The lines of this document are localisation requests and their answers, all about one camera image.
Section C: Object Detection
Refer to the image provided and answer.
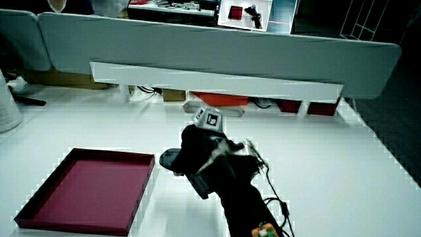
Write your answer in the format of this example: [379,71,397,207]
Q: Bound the person's right hand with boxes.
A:
[170,106,264,200]

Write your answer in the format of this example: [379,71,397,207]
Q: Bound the dark grey mouse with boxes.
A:
[159,147,182,172]

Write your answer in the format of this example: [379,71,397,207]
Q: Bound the person's right forearm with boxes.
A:
[215,177,285,237]

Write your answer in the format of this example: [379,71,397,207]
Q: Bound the white desk shelf riser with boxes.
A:
[89,61,344,117]

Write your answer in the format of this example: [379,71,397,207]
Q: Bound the white desk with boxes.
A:
[0,82,421,237]

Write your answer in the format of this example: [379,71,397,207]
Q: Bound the orange box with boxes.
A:
[191,91,249,107]

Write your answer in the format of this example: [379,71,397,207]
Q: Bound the small cardboard box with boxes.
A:
[162,88,186,102]

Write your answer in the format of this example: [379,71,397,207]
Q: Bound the dark red box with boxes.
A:
[278,99,302,114]
[307,97,341,117]

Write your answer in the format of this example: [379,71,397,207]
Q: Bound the orange green sensor board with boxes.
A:
[251,222,280,237]

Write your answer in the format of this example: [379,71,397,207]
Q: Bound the long grey partition panel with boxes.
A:
[37,12,403,99]

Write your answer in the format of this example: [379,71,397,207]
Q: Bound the maroon shallow tray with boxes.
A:
[14,147,156,237]

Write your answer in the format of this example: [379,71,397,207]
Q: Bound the computer monitor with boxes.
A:
[216,0,299,36]

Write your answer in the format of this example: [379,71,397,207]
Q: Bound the large cardboard box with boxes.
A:
[20,68,110,90]

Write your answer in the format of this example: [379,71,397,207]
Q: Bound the white cylindrical container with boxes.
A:
[0,69,23,133]

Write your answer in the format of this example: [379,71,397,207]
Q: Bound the short grey partition panel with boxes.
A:
[0,9,53,72]

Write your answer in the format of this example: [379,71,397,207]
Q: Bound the black glove cable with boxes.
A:
[245,139,296,237]

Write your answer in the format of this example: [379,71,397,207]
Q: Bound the white wire rack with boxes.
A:
[339,0,390,42]

